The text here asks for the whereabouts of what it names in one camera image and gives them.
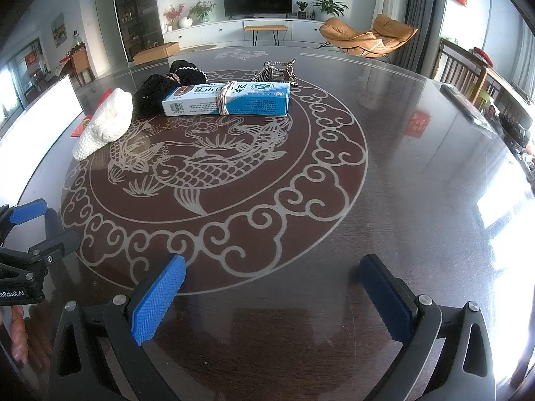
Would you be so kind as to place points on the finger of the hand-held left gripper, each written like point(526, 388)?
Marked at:
point(27, 213)
point(54, 248)

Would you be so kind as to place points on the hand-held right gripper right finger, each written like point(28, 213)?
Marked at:
point(384, 300)

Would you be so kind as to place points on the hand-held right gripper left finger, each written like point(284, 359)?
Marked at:
point(159, 300)

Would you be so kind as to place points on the red envelope bundle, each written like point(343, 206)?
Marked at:
point(81, 129)

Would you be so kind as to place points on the white storage box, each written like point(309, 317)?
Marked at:
point(54, 100)

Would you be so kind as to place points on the black knitted cloth bundle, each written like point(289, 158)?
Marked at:
point(152, 96)

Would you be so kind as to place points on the dark patterned desktop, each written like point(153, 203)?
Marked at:
point(397, 175)

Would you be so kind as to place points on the person's left hand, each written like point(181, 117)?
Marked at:
point(19, 330)

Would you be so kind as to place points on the white knitted cloth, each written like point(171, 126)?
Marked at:
point(106, 121)

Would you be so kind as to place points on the red window sticker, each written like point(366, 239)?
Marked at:
point(33, 59)

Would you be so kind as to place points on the small wooden cabinet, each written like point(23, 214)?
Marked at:
point(79, 64)

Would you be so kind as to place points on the cardboard box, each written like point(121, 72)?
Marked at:
point(154, 52)

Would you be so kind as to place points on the brown rubber band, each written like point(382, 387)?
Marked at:
point(223, 100)

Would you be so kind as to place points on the blue and white medicine box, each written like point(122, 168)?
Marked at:
point(250, 101)

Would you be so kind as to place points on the dark display cabinet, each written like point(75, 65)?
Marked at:
point(133, 12)

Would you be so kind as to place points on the round beige floor mat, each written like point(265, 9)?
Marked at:
point(200, 47)

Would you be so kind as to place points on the wooden chair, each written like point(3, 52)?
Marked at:
point(455, 67)

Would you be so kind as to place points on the red flower arrangement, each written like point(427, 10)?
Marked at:
point(172, 12)

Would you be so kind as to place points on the white round vase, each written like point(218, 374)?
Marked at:
point(185, 21)

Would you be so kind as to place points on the white low cabinet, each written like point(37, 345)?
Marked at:
point(217, 29)

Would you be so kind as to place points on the red object on side table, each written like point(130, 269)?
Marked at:
point(482, 55)

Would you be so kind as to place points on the orange lounge chair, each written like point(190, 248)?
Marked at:
point(359, 35)

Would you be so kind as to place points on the green potted plant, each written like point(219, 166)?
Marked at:
point(202, 9)

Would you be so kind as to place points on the wooden bench with metal legs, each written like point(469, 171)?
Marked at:
point(265, 28)

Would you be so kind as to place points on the grey curtain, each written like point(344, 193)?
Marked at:
point(426, 8)

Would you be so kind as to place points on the large leafy potted plant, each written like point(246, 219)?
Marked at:
point(330, 5)

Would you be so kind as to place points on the small potted plant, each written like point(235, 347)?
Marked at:
point(301, 7)

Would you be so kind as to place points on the black television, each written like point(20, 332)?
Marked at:
point(257, 0)

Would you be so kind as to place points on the framed wall painting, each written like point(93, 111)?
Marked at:
point(58, 29)

